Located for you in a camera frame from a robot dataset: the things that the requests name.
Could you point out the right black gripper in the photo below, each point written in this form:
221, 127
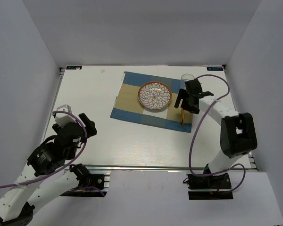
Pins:
183, 94

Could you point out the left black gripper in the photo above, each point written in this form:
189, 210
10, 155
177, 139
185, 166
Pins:
90, 129

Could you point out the gold knife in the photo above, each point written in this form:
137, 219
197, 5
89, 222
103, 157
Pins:
182, 117

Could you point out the clear drinking glass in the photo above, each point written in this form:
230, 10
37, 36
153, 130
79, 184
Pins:
185, 78

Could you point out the floral patterned ceramic plate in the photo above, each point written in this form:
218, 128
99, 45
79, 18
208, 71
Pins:
154, 95

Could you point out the blue beige checked placemat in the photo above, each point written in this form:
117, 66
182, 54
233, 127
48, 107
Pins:
128, 108

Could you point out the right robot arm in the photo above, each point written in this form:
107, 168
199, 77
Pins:
237, 130

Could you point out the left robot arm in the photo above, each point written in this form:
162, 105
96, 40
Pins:
25, 197

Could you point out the right blue corner sticker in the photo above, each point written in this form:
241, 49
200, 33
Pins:
215, 68

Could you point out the blue corner sticker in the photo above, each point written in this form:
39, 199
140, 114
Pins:
74, 67
215, 68

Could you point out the left blue corner sticker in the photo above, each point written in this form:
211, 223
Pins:
74, 67

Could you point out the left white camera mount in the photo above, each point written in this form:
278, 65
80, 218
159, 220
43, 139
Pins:
62, 119

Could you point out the aluminium table edge rail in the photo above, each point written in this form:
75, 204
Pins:
110, 167

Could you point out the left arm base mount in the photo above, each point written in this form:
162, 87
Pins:
91, 184

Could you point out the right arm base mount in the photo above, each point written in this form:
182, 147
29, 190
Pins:
216, 187

